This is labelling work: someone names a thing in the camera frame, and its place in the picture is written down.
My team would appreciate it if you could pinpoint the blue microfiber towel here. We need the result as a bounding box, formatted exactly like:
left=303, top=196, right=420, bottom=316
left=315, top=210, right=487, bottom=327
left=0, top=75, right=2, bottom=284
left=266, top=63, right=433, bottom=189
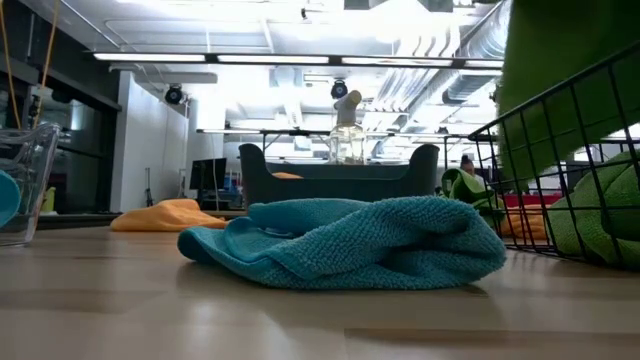
left=176, top=195, right=508, bottom=292
left=0, top=169, right=23, bottom=229

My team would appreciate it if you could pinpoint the dark grey plastic bin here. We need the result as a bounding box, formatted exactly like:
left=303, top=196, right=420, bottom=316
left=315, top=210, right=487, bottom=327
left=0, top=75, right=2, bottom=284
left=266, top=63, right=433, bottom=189
left=238, top=143, right=442, bottom=209

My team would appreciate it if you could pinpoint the clear spray bottle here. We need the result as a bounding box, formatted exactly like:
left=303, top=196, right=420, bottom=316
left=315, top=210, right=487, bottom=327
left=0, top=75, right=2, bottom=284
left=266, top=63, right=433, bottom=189
left=327, top=89, right=368, bottom=166

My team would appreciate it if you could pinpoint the black monitor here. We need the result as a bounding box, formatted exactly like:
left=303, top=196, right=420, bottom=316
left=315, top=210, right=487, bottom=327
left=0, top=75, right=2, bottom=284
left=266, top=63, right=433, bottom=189
left=188, top=157, right=228, bottom=192

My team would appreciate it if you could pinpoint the person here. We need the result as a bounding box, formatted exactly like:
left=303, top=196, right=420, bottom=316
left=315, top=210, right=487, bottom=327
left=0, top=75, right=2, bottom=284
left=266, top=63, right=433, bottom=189
left=458, top=153, right=482, bottom=179

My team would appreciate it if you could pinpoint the long ceiling light fixture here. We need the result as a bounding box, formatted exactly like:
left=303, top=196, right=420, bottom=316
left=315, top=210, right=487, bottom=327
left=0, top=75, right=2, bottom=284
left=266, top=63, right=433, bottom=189
left=90, top=50, right=506, bottom=70

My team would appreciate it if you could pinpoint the small black tripod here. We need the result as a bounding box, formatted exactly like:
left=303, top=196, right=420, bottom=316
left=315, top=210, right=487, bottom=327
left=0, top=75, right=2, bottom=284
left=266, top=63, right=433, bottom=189
left=143, top=166, right=155, bottom=208

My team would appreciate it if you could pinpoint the red object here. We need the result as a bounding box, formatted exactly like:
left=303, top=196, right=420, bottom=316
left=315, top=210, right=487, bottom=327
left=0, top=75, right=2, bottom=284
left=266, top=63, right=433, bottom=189
left=501, top=193, right=564, bottom=209

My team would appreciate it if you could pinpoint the clear plastic bin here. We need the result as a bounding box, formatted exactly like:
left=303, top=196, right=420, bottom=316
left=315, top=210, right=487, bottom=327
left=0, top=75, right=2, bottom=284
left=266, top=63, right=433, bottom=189
left=0, top=121, right=63, bottom=248

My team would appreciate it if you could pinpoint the black metal rig frame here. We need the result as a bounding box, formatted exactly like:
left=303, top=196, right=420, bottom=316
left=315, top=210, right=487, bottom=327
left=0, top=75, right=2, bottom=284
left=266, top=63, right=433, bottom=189
left=195, top=127, right=502, bottom=172

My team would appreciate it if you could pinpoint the silver air duct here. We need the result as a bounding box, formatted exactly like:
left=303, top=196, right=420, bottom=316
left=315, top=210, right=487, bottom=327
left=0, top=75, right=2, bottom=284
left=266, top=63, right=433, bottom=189
left=441, top=0, right=513, bottom=106

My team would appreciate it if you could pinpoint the black wire basket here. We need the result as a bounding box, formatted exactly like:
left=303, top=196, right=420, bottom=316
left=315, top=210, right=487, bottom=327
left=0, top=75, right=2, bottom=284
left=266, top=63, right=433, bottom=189
left=466, top=41, right=640, bottom=272

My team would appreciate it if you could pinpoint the yellow cable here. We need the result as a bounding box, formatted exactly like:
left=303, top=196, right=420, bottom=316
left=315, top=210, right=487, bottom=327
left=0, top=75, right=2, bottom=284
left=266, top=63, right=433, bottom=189
left=0, top=0, right=23, bottom=131
left=30, top=0, right=61, bottom=130

